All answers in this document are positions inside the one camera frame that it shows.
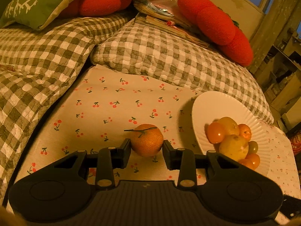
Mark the orange plush pumpkin pillow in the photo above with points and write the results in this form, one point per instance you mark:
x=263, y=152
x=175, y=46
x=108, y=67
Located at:
x=219, y=28

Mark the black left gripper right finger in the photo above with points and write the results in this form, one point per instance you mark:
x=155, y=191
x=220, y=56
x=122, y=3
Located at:
x=183, y=160

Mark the green tomato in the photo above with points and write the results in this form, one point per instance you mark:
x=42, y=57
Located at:
x=253, y=147

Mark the small orange fruit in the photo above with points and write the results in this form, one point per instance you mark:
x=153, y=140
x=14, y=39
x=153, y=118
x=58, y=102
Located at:
x=245, y=132

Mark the orange mandarin with stem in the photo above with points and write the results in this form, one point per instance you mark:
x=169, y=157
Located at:
x=146, y=140

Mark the orange printed bag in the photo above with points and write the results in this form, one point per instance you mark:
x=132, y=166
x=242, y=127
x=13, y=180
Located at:
x=296, y=143

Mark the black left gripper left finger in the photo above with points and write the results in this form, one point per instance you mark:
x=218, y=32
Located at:
x=109, y=159

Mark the stack of books and papers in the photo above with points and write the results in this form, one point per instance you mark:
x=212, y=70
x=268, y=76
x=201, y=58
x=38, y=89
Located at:
x=166, y=16

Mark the orange plush pillow left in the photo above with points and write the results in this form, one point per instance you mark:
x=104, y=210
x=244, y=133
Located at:
x=93, y=8

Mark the green embroidered pillow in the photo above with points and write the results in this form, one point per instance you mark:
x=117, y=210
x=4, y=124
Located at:
x=36, y=14

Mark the white fluted paper plate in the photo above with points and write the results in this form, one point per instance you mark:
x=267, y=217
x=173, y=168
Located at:
x=211, y=106

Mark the green patterned curtain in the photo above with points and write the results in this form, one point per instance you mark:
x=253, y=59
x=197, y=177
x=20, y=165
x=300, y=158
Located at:
x=269, y=30

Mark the wooden shelf unit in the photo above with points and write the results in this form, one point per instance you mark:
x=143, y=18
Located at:
x=279, y=78

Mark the grey checked cushion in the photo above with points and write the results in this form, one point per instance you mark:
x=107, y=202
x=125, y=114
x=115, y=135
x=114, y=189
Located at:
x=141, y=50

